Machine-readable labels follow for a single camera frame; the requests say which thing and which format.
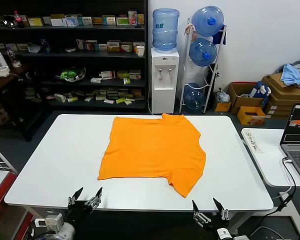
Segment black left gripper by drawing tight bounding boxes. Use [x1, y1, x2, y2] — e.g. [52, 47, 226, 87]
[64, 186, 103, 227]

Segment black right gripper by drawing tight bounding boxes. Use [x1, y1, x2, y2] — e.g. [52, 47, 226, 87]
[191, 197, 235, 240]

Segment orange t-shirt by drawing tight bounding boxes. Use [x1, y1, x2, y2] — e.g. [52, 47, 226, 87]
[97, 112, 207, 199]

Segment grey round floor base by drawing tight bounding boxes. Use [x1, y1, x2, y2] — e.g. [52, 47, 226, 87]
[254, 226, 282, 240]

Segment red and white cart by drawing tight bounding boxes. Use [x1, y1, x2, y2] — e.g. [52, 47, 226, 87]
[0, 169, 33, 240]

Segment yellow printed cardboard box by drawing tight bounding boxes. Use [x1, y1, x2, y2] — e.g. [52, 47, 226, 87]
[237, 106, 267, 126]

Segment grey laptop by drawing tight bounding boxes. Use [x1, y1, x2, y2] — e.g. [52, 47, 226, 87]
[279, 102, 300, 187]

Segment small yellow cardboard box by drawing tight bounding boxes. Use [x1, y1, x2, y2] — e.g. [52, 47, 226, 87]
[213, 96, 233, 113]

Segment yellow stacked box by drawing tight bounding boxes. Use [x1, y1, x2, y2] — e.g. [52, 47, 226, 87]
[132, 89, 144, 101]

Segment open brown cardboard box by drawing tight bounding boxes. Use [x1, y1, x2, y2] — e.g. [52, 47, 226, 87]
[227, 81, 266, 115]

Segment grey plastic bag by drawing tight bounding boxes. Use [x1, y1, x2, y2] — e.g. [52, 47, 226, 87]
[214, 88, 231, 103]

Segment red white medicine box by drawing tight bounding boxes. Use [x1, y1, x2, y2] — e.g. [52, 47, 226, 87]
[100, 70, 116, 80]

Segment blue and white bag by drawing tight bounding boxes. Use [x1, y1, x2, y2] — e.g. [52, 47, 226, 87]
[249, 81, 272, 107]

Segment stacked flat cardboard boxes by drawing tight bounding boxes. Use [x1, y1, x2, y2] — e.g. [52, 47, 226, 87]
[261, 72, 300, 120]

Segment black shelving unit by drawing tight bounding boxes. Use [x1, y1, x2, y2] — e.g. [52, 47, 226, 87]
[0, 0, 149, 113]

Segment white water dispenser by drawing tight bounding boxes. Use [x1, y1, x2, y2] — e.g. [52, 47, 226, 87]
[150, 47, 180, 115]

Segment dark brown wooden table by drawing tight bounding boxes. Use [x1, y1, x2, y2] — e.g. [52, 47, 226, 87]
[0, 63, 53, 142]

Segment orange red medicine box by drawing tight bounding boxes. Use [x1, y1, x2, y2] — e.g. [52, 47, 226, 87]
[84, 39, 98, 52]

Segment yellow brown medicine box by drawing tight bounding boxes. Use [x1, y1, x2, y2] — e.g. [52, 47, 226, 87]
[106, 40, 121, 53]

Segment red yellow white box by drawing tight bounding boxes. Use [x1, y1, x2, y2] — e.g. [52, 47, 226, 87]
[120, 42, 134, 53]

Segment dark blue bottle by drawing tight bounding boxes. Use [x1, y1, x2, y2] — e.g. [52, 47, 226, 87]
[39, 37, 51, 53]

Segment clear plastic bottle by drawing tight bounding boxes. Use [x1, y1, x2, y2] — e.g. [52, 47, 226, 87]
[6, 48, 22, 68]

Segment yellow white medicine box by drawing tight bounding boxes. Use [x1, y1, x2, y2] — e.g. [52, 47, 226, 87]
[27, 16, 45, 26]
[132, 41, 146, 54]

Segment light blue cloth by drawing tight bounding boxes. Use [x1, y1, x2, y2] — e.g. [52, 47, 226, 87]
[280, 63, 300, 86]

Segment blue water jug on rack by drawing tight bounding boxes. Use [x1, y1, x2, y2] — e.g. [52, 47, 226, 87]
[189, 36, 218, 67]

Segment white metal jug rack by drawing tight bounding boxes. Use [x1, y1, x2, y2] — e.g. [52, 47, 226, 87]
[179, 17, 228, 115]

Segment blue white medicine box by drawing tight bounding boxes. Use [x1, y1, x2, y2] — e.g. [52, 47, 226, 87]
[62, 15, 80, 27]

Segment dark blue cloth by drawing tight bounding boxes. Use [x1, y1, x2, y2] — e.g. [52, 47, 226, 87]
[212, 24, 227, 46]

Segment white box brown lid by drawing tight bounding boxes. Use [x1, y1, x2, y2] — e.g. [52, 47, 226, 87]
[50, 13, 65, 27]

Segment labelled blue water jug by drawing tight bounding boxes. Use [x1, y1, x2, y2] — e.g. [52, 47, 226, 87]
[152, 8, 180, 53]

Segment pink colourful upright box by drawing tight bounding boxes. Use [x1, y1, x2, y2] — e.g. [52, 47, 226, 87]
[127, 9, 138, 26]

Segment pale pink cloth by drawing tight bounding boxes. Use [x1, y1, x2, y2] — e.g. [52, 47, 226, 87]
[185, 21, 198, 42]

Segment cola bottle red cap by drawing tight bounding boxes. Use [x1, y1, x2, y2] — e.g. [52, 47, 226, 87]
[13, 10, 25, 28]

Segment shiny black bowl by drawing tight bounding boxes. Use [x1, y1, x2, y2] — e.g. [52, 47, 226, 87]
[1, 14, 17, 27]

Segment blue water jug blue cap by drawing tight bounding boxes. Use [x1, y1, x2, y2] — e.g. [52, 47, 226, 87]
[191, 5, 225, 38]

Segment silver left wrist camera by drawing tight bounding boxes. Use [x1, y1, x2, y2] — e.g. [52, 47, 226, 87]
[34, 214, 65, 232]

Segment black laptop power cable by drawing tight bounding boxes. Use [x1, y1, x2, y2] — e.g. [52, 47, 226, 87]
[249, 156, 298, 240]

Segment white laptop cable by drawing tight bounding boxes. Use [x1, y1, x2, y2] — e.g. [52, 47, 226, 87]
[272, 157, 300, 200]

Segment white wire mesh panel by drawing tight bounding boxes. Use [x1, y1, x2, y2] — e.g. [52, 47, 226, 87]
[0, 141, 18, 175]

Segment white dispenser power cord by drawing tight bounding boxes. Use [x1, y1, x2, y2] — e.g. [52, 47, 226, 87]
[147, 87, 156, 116]

